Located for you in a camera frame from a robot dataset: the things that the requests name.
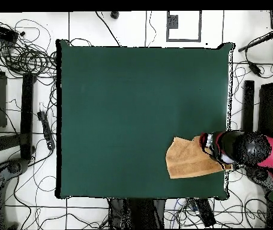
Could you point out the tan terry towel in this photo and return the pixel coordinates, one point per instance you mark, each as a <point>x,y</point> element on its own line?
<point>189,160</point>

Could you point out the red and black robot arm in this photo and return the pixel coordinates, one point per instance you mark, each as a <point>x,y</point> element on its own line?
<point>251,148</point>

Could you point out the black power strip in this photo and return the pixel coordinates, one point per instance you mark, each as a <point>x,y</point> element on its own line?
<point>46,129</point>
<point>205,213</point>

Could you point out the black power adapter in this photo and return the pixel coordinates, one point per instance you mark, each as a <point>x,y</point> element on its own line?
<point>255,69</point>

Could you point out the dark green tablecloth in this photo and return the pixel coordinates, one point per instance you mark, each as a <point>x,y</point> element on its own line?
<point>126,83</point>

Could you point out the black tripod rod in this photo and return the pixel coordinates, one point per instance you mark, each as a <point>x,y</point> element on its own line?
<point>258,41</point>

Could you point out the black metal stand frame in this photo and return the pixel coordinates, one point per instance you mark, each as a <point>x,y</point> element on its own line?
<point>248,107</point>
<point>27,107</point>

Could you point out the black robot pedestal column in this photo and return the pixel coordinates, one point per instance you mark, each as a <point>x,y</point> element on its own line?
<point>136,213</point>

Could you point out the black switch box with ports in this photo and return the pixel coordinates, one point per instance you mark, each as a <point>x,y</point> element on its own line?
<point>1,32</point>

